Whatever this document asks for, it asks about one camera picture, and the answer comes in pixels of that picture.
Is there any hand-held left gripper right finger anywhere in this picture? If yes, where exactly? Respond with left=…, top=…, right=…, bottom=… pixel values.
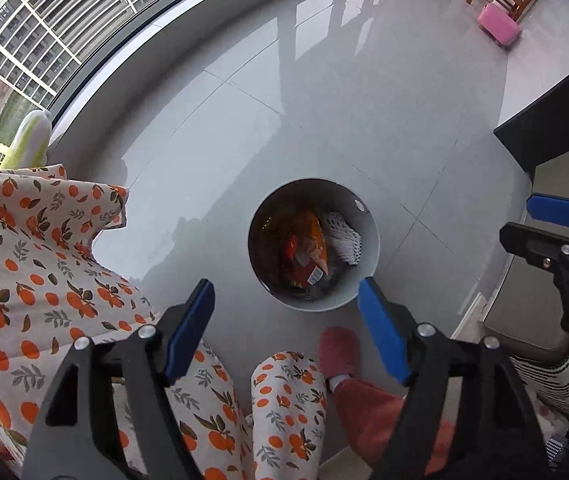
left=357, top=276, right=550, bottom=480

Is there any grey round bin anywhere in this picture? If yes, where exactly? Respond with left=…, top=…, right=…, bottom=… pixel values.
left=247, top=177, right=380, bottom=312

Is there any orange snack bag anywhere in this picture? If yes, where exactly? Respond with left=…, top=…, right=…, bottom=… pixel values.
left=284, top=210, right=333, bottom=288

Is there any grey high-rise building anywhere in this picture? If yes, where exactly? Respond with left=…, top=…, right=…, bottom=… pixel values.
left=0, top=0, right=172, bottom=106

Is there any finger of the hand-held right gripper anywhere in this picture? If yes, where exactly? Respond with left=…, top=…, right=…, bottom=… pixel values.
left=526, top=192, right=569, bottom=233
left=499, top=221, right=569, bottom=353

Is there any white foam net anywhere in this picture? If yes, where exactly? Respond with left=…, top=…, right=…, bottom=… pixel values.
left=322, top=211, right=363, bottom=266

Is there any black-and-white striped cloth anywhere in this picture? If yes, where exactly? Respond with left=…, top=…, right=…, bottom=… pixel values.
left=507, top=345, right=569, bottom=431

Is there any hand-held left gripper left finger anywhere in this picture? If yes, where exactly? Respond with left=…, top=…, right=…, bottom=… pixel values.
left=22, top=279, right=216, bottom=480

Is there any pink stool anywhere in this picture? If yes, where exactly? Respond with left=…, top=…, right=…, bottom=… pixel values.
left=478, top=2, right=523, bottom=48

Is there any grey ottoman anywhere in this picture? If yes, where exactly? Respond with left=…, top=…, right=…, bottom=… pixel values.
left=485, top=250, right=569, bottom=367

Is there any person's right leg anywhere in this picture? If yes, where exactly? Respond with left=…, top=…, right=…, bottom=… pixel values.
left=335, top=379, right=458, bottom=480

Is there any table with orange-print tablecloth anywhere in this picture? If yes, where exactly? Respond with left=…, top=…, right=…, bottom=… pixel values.
left=0, top=164, right=328, bottom=480

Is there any black desk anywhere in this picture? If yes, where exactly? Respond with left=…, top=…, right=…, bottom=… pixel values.
left=493, top=45, right=569, bottom=171

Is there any person's right pink slipper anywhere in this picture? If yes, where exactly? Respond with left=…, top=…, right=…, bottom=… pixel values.
left=319, top=327, right=360, bottom=387

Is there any black window frame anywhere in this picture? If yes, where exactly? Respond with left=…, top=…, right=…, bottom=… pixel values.
left=44, top=0, right=265, bottom=128

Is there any green cabbage plush toy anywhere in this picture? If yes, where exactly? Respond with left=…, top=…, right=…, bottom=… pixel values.
left=0, top=109, right=54, bottom=170

